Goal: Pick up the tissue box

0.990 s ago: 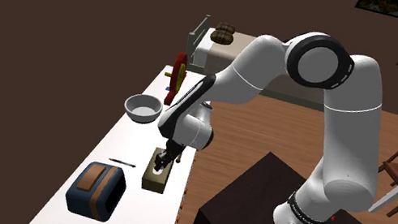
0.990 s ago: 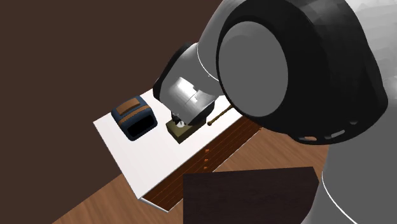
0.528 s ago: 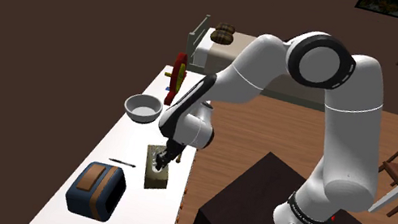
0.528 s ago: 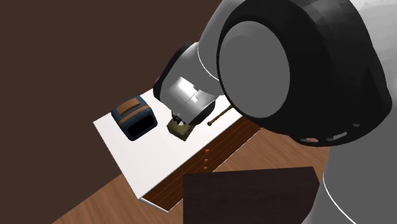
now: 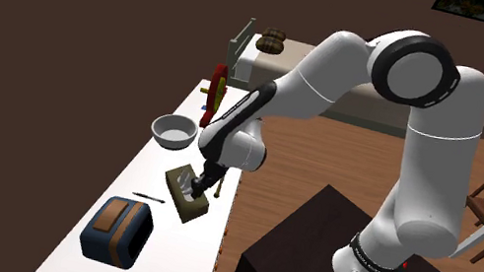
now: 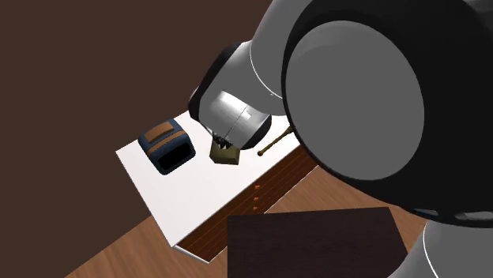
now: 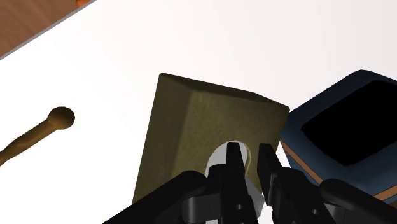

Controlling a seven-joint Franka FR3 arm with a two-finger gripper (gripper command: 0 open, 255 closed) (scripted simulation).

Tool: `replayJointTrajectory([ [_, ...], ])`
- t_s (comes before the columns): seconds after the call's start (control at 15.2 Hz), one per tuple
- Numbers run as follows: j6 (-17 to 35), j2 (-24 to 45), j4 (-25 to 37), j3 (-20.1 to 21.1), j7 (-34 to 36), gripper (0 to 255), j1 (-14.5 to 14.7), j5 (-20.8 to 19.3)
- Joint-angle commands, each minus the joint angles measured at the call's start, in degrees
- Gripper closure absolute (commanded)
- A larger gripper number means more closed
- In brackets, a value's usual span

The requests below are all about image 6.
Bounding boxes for olive green box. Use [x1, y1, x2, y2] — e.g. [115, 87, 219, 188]
[209, 139, 241, 166]

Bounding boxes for brown wooden stick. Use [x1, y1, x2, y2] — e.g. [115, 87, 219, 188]
[257, 126, 294, 157]

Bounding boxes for blue and brown toaster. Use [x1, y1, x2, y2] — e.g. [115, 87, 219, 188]
[137, 118, 197, 176]

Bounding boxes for white-topped brown chest of drawers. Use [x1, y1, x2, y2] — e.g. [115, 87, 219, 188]
[115, 111, 319, 265]

